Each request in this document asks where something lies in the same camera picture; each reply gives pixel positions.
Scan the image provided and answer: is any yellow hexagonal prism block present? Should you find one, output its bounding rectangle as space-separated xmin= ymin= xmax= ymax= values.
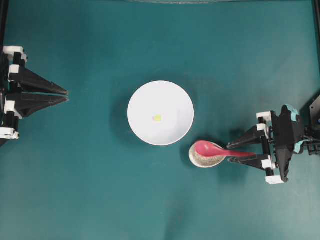
xmin=152 ymin=114 xmax=162 ymax=122

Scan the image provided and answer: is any white round bowl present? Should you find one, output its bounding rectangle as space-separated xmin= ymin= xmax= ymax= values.
xmin=127 ymin=80 xmax=195 ymax=146

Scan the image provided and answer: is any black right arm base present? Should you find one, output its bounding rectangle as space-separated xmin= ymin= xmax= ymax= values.
xmin=300 ymin=93 xmax=320 ymax=128

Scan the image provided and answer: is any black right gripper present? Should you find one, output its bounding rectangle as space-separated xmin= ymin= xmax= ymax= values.
xmin=226 ymin=111 xmax=285 ymax=185

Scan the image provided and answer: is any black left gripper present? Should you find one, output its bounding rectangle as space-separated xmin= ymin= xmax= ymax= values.
xmin=0 ymin=46 xmax=69 ymax=146

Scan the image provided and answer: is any pink red spoon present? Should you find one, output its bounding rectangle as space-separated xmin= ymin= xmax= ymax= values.
xmin=195 ymin=140 xmax=256 ymax=157

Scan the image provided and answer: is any speckled egg-shaped dish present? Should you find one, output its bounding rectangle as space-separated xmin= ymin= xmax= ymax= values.
xmin=188 ymin=143 xmax=226 ymax=168

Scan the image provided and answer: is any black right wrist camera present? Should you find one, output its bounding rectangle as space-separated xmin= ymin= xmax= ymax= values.
xmin=271 ymin=104 xmax=305 ymax=183

